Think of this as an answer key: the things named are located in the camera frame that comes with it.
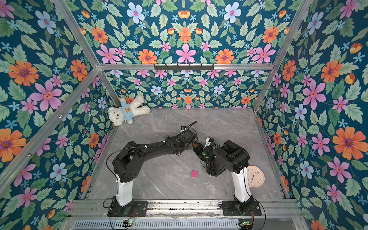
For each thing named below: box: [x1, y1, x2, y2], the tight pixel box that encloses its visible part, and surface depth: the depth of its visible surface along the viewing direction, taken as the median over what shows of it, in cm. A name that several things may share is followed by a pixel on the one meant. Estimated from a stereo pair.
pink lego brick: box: [191, 170, 198, 178], surface depth 86 cm
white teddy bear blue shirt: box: [108, 94, 151, 127], surface depth 110 cm
